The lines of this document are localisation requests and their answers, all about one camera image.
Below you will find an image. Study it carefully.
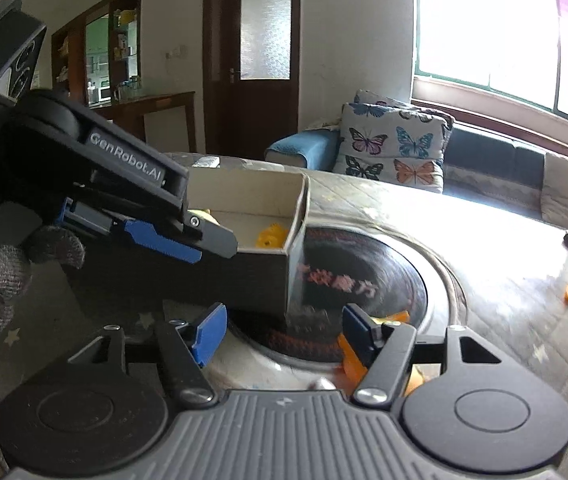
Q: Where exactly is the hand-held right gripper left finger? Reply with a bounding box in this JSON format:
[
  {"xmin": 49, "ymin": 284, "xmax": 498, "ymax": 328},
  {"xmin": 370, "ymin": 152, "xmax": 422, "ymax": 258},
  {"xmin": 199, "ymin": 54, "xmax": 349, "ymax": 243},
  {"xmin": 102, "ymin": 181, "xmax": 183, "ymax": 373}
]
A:
[{"xmin": 68, "ymin": 304, "xmax": 228, "ymax": 407}]

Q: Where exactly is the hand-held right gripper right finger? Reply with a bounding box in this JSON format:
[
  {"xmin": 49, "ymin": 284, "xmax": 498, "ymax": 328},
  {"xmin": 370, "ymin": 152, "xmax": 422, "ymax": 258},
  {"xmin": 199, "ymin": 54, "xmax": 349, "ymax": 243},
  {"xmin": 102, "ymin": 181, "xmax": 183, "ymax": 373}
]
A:
[{"xmin": 342, "ymin": 304, "xmax": 504, "ymax": 408}]

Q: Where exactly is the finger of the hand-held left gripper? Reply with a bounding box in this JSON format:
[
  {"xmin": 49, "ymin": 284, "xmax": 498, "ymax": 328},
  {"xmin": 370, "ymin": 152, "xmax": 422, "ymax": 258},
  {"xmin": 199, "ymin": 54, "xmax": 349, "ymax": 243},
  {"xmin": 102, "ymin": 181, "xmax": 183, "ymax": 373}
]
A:
[
  {"xmin": 55, "ymin": 198, "xmax": 126, "ymax": 237},
  {"xmin": 76, "ymin": 107, "xmax": 239, "ymax": 264}
]

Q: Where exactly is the orange plastic toy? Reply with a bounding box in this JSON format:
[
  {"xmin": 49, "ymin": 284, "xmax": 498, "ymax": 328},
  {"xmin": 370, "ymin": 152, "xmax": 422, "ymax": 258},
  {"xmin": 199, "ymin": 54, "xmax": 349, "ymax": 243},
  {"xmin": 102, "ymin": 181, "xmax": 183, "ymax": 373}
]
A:
[{"xmin": 336, "ymin": 310, "xmax": 426, "ymax": 397}]

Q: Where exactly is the cardboard box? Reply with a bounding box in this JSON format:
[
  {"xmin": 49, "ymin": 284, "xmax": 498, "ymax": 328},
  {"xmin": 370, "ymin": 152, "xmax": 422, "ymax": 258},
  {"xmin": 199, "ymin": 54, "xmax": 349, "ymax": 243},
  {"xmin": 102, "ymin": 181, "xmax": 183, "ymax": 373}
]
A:
[{"xmin": 184, "ymin": 166, "xmax": 311, "ymax": 328}]

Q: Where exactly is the black round glass hotplate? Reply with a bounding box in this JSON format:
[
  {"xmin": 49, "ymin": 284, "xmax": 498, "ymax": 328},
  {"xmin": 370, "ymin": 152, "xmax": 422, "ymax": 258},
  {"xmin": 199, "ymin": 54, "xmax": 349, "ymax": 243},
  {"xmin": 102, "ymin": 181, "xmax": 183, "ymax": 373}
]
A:
[{"xmin": 226, "ymin": 225, "xmax": 429, "ymax": 365}]

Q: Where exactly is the wooden display cabinet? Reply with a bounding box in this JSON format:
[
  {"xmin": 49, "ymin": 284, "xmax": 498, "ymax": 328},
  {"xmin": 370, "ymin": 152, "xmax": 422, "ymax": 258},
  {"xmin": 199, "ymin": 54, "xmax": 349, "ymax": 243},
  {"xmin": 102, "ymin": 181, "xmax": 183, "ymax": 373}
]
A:
[{"xmin": 51, "ymin": 0, "xmax": 144, "ymax": 109}]

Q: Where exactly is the wooden sideboard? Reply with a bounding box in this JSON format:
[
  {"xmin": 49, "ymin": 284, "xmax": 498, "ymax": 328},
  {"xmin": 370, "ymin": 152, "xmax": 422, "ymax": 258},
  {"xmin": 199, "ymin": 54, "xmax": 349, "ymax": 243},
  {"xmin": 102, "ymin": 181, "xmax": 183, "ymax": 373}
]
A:
[{"xmin": 89, "ymin": 91, "xmax": 196, "ymax": 154}]

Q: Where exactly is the yellow toy block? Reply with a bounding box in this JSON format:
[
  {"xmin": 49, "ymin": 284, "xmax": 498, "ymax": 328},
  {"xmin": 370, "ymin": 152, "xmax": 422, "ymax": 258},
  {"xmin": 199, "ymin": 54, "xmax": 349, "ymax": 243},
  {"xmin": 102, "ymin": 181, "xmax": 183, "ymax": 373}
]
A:
[{"xmin": 255, "ymin": 226, "xmax": 290, "ymax": 249}]

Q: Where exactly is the white board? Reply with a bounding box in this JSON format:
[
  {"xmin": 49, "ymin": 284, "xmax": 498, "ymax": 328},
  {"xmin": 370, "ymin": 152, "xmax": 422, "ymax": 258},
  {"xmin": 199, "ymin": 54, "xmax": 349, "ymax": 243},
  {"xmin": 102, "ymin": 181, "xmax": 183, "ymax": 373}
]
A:
[{"xmin": 143, "ymin": 105, "xmax": 188, "ymax": 149}]

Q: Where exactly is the large butterfly print cushion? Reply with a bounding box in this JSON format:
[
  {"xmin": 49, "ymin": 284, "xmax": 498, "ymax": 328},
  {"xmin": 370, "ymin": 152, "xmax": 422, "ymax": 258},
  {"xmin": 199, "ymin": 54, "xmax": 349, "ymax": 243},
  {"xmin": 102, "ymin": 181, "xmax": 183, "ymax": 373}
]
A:
[{"xmin": 333, "ymin": 102, "xmax": 449, "ymax": 194}]

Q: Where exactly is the dark wooden door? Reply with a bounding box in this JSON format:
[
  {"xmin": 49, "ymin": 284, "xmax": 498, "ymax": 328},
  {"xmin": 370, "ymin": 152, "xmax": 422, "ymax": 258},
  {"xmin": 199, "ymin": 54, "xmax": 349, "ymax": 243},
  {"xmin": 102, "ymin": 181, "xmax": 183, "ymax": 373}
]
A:
[{"xmin": 203, "ymin": 0, "xmax": 301, "ymax": 155}]

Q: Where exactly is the dark sofa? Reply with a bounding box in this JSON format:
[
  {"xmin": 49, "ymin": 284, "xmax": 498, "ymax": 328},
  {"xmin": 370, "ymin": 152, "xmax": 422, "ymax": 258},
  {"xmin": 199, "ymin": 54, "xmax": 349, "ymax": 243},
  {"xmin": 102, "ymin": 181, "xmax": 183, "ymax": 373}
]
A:
[{"xmin": 441, "ymin": 121, "xmax": 568, "ymax": 233}]

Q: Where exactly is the small butterfly print cushion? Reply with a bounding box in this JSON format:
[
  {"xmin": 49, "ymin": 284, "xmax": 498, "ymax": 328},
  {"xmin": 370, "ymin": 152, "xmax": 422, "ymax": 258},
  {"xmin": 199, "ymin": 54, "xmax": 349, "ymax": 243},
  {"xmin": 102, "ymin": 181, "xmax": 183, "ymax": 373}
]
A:
[{"xmin": 353, "ymin": 89, "xmax": 457, "ymax": 128}]

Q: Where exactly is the large window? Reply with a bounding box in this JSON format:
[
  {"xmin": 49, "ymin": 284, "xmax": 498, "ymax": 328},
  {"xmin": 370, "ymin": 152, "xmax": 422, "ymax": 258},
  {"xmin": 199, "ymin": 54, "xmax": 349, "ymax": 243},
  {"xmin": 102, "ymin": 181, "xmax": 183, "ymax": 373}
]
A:
[{"xmin": 412, "ymin": 0, "xmax": 568, "ymax": 135}]

